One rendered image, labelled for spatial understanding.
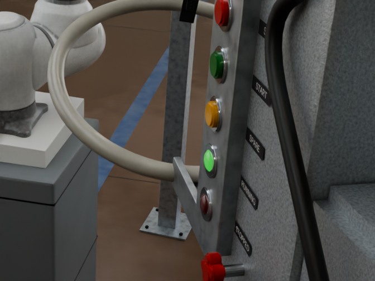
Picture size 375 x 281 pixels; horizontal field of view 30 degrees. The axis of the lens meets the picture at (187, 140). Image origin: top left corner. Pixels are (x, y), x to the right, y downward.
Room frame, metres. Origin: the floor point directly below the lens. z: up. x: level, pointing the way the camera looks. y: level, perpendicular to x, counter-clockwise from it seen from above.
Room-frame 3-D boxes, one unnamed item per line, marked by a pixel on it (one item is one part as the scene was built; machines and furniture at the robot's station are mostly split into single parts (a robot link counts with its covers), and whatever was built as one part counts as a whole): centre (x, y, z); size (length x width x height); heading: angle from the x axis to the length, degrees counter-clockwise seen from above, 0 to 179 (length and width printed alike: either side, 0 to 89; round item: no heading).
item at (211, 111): (0.63, -0.02, 1.35); 0.03 x 0.01 x 0.03; 17
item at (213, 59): (0.63, -0.02, 1.40); 0.03 x 0.01 x 0.03; 17
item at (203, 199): (0.63, -0.03, 1.25); 0.02 x 0.01 x 0.02; 17
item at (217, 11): (0.63, -0.02, 1.45); 0.03 x 0.01 x 0.03; 17
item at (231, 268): (0.56, -0.05, 1.22); 0.04 x 0.04 x 0.04; 17
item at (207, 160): (0.63, -0.03, 1.30); 0.02 x 0.01 x 0.02; 17
